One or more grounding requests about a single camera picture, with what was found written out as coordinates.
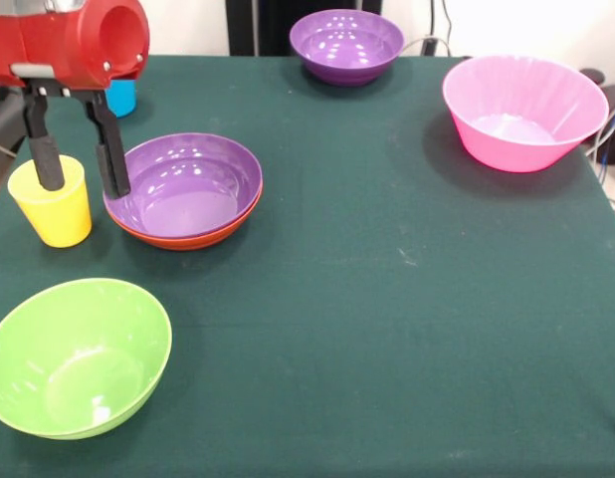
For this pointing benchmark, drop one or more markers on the blue plastic cup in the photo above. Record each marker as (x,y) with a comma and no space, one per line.
(122,97)

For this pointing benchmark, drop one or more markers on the pink large bowl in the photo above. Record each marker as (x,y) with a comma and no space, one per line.
(521,109)

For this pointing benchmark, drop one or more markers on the black power plug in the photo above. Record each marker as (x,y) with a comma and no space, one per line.
(429,46)

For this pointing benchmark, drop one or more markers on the black rounded object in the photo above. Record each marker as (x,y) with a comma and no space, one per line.
(592,75)

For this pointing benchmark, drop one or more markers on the black office chair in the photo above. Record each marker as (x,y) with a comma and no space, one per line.
(1,129)

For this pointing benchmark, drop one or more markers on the yellow plastic cup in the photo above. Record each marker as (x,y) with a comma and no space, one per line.
(54,219)

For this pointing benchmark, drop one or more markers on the purple wide shallow bowl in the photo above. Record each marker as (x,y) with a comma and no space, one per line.
(188,199)

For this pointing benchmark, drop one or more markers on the dark green table cloth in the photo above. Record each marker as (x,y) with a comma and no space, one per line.
(437,373)

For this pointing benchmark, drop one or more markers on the purple rounded deep bowl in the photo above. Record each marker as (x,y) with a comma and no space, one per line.
(346,42)

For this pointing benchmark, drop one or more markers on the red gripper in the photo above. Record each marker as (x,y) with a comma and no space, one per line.
(63,45)

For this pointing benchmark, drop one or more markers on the orange wide shallow bowl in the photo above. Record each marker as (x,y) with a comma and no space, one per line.
(188,244)

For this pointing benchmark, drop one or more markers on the green bowl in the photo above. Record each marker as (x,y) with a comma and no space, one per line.
(88,348)

